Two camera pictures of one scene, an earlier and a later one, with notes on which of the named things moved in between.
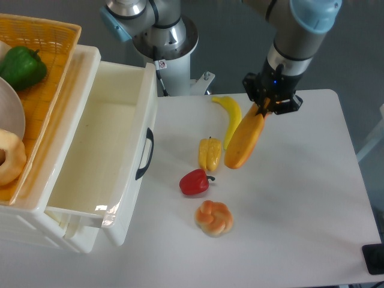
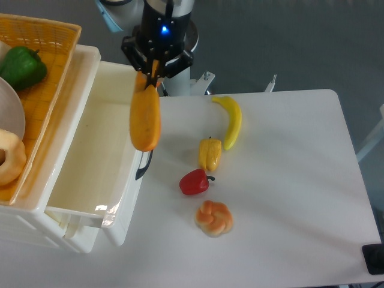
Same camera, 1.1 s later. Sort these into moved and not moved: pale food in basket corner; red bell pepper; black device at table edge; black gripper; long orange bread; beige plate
Moved: black gripper; long orange bread
Not moved: black device at table edge; red bell pepper; beige plate; pale food in basket corner
